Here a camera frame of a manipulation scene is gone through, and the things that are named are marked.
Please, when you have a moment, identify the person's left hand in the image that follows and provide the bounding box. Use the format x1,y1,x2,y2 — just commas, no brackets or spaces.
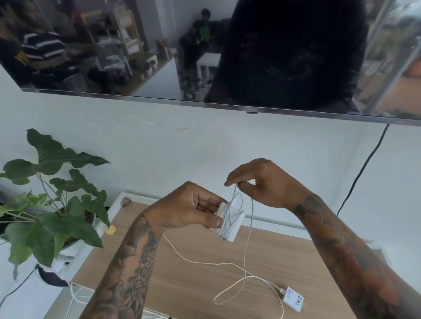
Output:
145,181,228,232

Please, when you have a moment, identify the person's right hand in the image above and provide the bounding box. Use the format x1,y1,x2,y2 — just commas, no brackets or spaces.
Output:
225,158,310,211

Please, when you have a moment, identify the white power adapter brick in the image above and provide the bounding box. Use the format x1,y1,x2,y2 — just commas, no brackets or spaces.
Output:
215,193,246,244

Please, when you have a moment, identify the thin grey-white charging cable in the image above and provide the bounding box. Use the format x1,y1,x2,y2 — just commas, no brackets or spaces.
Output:
213,182,287,306

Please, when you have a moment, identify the person's right forearm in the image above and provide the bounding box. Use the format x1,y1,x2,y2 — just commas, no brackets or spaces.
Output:
292,193,421,319

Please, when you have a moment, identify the person's left forearm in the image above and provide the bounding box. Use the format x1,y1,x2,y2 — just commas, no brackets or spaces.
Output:
79,212,166,319

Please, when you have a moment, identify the small white labelled charger plug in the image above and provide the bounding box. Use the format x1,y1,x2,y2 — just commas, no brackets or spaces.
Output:
279,286,305,313

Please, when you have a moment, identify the white plant pot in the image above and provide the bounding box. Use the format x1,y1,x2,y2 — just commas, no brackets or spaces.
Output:
56,210,101,262

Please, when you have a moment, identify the green leafy houseplant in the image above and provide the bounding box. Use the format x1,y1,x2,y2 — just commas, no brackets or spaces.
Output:
0,128,111,280

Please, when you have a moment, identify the black round device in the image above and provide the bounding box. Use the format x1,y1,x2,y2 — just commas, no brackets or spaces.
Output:
35,264,71,288

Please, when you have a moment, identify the white power cord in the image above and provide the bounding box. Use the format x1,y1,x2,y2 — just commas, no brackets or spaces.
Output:
162,234,285,319

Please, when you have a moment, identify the black television power cable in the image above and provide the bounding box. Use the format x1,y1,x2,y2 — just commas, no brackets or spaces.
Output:
336,124,391,217

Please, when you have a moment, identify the thin white tangled cable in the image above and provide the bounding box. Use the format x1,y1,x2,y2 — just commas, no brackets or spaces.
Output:
64,280,101,309

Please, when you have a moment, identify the black wall-mounted television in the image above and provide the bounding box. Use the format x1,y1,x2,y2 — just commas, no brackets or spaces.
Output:
0,0,421,127

